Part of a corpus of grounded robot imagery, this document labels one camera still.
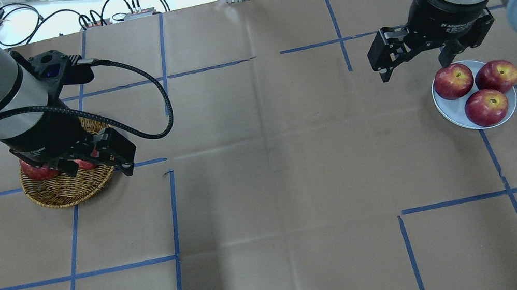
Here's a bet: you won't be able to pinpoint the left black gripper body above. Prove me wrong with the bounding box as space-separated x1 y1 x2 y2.
0 103 107 173

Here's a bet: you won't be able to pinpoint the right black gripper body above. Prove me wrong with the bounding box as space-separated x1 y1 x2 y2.
406 0 495 51

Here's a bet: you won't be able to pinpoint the red yellow apple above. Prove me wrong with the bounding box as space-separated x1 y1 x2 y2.
74 159 97 171

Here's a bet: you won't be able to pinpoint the red apple plate left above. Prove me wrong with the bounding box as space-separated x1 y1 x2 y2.
433 62 475 101

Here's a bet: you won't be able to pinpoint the red apple plate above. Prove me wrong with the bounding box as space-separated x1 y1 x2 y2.
433 62 475 101
464 89 510 127
474 59 517 94

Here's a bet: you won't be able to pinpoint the red apple in basket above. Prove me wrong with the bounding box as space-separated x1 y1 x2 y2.
20 161 60 181

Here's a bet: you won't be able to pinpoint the light blue plate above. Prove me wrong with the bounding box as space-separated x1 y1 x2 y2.
432 59 517 129

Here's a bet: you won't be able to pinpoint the red apple plate right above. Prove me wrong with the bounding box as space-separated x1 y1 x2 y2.
474 59 517 94

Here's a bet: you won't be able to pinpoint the woven wicker basket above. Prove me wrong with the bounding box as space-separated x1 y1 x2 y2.
12 112 123 214

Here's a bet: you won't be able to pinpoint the red apple plate front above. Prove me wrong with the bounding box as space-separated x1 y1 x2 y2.
464 89 510 127

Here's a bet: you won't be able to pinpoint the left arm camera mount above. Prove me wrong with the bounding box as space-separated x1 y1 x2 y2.
28 50 94 97

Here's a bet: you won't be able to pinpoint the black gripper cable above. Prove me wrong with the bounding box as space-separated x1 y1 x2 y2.
0 48 177 166

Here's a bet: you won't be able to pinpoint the black cables on desk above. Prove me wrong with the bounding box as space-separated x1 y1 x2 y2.
0 0 173 50

